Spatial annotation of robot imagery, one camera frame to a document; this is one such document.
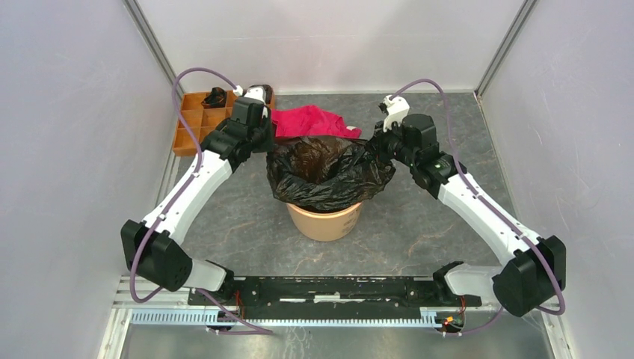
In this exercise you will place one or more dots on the orange plastic trash bin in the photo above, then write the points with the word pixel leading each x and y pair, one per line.
pixel 325 227

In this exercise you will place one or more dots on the black rolled item back left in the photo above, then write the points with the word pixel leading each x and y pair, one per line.
pixel 216 98

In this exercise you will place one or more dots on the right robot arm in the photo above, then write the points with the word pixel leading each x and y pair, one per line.
pixel 531 272

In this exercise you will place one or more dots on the wooden compartment tray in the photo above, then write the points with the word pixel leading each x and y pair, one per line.
pixel 202 121

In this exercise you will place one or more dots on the red crumpled cloth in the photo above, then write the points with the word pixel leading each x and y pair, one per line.
pixel 310 120

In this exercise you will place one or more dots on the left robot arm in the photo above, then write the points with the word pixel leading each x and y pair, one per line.
pixel 152 247

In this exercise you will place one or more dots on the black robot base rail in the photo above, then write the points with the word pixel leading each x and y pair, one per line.
pixel 341 297

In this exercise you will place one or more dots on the black plastic trash bag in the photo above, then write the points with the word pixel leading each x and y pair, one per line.
pixel 325 174

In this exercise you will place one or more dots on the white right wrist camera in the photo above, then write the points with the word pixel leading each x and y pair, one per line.
pixel 395 108

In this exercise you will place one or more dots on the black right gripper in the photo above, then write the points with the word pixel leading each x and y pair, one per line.
pixel 376 143

